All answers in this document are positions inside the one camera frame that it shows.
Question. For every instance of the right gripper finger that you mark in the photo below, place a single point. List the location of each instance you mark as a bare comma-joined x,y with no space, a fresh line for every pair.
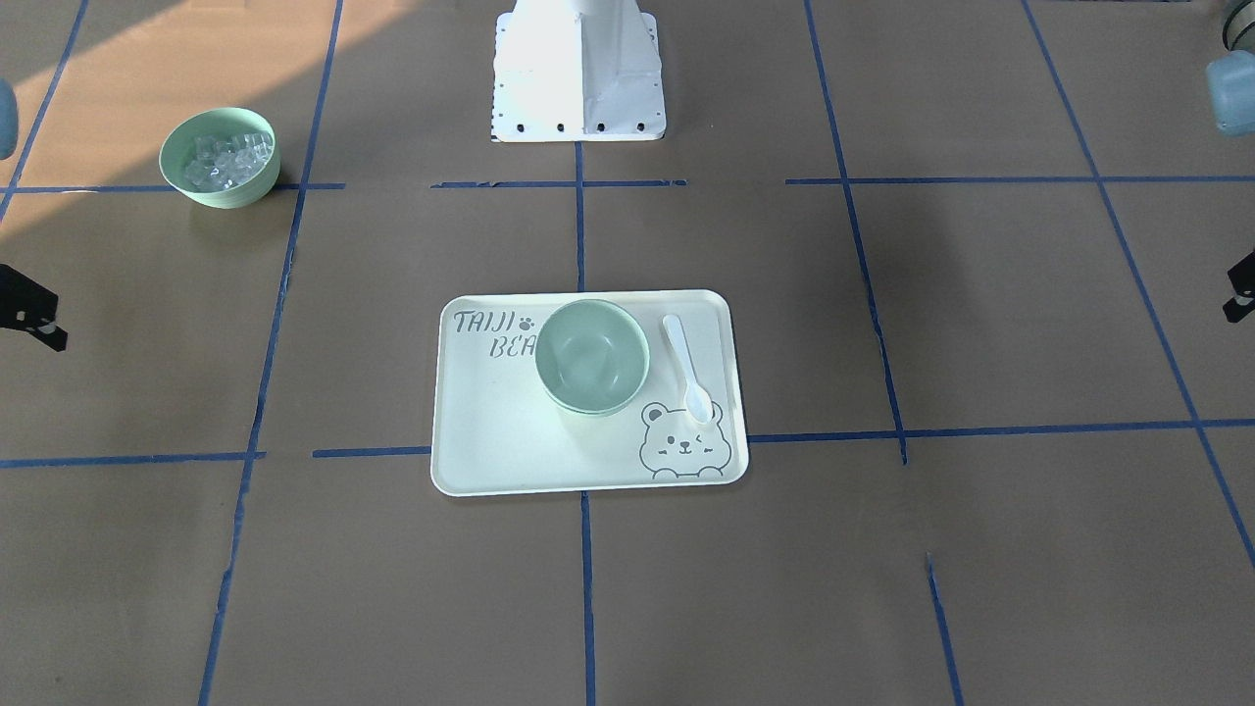
29,307

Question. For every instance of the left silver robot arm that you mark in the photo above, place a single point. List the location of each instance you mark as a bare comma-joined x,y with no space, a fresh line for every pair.
1230,80

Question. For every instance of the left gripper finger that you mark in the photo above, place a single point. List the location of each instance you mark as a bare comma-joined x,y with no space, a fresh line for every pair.
1241,279

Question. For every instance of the white plastic spoon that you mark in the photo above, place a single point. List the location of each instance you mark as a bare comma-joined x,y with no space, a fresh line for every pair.
697,402

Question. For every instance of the white camera mast with base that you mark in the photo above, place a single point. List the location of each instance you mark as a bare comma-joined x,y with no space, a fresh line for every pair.
577,71

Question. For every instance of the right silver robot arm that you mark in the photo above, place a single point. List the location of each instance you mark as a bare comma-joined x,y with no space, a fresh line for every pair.
9,126

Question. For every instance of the green bowl with ice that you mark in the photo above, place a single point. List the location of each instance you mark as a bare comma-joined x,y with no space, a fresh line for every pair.
225,158

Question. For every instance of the pale green bear tray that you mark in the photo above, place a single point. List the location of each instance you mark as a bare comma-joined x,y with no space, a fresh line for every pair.
496,431

